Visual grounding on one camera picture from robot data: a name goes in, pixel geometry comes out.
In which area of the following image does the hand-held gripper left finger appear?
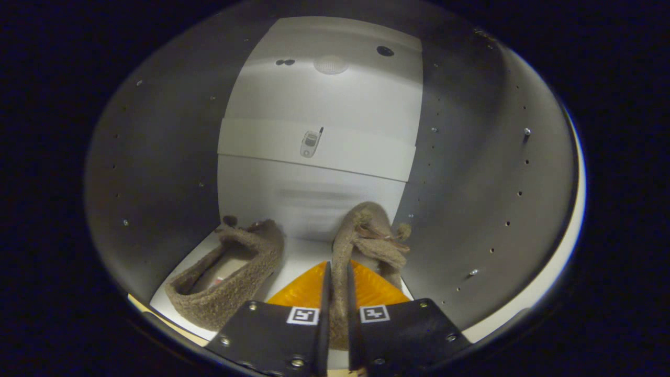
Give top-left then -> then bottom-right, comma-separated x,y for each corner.
204,261 -> 331,377

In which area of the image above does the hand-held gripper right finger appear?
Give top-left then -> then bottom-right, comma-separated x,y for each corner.
345,259 -> 472,377

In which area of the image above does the brown fuzzy shoe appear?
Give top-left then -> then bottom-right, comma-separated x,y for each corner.
330,202 -> 412,351
165,215 -> 286,331

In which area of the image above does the dark grey shoe cabinet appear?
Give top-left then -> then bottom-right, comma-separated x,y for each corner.
84,0 -> 587,346

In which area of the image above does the white cabinet shelf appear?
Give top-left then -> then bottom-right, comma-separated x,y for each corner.
149,225 -> 414,370

